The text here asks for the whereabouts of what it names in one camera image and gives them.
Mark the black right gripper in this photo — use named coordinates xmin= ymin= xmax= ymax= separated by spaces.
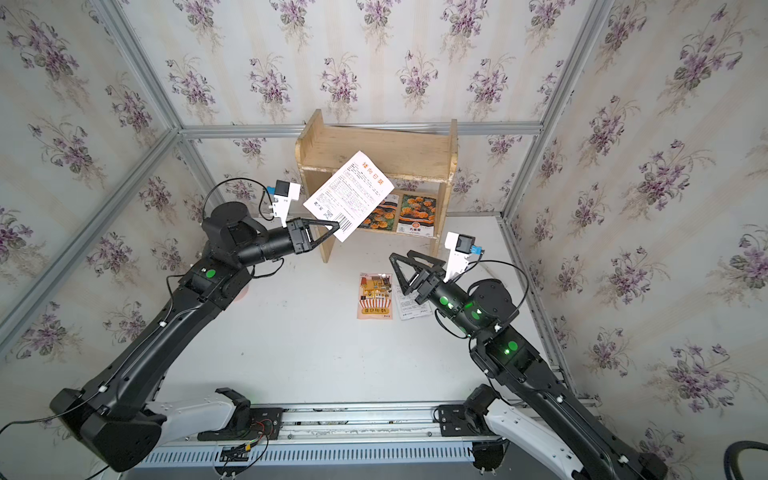
xmin=394 ymin=249 xmax=487 ymax=346

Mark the white text seed bag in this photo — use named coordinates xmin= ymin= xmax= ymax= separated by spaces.
xmin=394 ymin=287 xmax=433 ymax=321

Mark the white barcode seed bag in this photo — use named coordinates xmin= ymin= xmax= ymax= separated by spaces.
xmin=304 ymin=151 xmax=394 ymax=242

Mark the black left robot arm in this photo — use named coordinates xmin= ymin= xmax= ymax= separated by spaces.
xmin=50 ymin=202 xmax=339 ymax=472

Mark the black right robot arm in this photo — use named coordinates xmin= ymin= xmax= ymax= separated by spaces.
xmin=389 ymin=251 xmax=668 ymax=479

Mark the dark marigold seed bag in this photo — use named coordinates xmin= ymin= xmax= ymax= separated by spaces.
xmin=358 ymin=194 xmax=400 ymax=232

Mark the orange marigold seed bag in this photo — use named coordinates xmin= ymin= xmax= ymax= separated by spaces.
xmin=396 ymin=194 xmax=437 ymax=237

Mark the wooden two-tier shelf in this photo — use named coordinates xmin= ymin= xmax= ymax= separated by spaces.
xmin=295 ymin=109 xmax=459 ymax=256

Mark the pink pen cup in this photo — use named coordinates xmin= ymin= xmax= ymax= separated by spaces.
xmin=233 ymin=285 xmax=249 ymax=302

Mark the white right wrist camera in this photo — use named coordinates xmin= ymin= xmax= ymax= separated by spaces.
xmin=444 ymin=232 xmax=484 ymax=282

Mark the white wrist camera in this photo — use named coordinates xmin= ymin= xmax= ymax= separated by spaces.
xmin=444 ymin=232 xmax=484 ymax=282
xmin=267 ymin=180 xmax=301 ymax=227

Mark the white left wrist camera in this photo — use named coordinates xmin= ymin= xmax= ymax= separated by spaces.
xmin=267 ymin=180 xmax=301 ymax=227

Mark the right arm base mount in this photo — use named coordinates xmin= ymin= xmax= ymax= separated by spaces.
xmin=432 ymin=383 xmax=510 ymax=440

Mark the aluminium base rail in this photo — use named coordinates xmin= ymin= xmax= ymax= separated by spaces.
xmin=107 ymin=400 xmax=607 ymax=469

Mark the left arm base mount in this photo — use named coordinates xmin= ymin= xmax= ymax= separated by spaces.
xmin=196 ymin=387 xmax=284 ymax=441

